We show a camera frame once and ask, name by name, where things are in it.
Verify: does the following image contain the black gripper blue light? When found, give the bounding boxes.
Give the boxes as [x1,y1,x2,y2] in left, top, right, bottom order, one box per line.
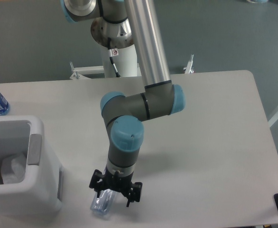
[89,170,143,207]

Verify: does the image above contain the clear plastic bottle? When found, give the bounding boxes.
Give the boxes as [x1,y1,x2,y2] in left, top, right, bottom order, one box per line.
[89,165,117,216]

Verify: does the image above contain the white paper trash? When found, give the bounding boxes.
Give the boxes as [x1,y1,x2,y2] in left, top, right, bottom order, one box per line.
[0,153,27,184]

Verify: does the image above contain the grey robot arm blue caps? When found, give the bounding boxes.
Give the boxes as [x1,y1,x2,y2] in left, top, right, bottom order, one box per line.
[61,0,185,203]

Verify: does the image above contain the white trash can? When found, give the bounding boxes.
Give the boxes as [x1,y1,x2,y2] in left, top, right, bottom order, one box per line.
[0,115,63,215]

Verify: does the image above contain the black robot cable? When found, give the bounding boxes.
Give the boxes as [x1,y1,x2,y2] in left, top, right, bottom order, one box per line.
[107,38,121,78]

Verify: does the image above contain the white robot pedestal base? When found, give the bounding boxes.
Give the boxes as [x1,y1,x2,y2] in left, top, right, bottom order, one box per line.
[69,19,195,80]

